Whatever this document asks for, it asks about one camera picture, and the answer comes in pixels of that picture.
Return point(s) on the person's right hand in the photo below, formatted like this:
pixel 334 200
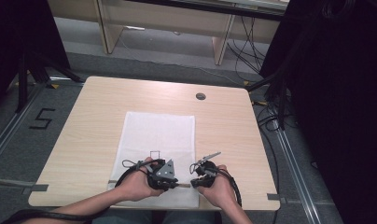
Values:
pixel 220 189

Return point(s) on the black curtain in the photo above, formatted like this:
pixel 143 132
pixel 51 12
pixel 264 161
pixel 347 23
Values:
pixel 339 109
pixel 18 40

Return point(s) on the black tripod stand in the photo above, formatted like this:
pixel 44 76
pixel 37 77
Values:
pixel 22 84
pixel 281 96

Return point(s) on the yellow floor tape piece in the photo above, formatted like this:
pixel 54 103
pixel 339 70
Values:
pixel 246 83
pixel 55 86

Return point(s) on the light wooden desk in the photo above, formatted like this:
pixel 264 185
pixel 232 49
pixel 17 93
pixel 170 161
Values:
pixel 164 21

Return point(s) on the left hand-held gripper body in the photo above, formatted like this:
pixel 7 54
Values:
pixel 162 174

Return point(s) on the metal floor rail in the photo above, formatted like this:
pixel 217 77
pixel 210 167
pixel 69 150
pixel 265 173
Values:
pixel 297 174
pixel 6 181
pixel 12 124

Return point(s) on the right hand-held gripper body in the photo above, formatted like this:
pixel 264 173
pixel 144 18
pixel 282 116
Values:
pixel 206 172

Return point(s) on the white cloth towel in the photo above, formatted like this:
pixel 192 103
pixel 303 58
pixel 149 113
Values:
pixel 160 133

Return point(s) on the grey tape strip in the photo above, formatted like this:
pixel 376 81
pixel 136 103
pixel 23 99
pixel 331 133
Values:
pixel 37 188
pixel 275 197

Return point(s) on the person's legs in jeans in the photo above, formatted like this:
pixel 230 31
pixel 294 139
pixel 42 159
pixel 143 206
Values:
pixel 183 217

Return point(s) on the person's left hand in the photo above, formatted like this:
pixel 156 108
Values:
pixel 136 186

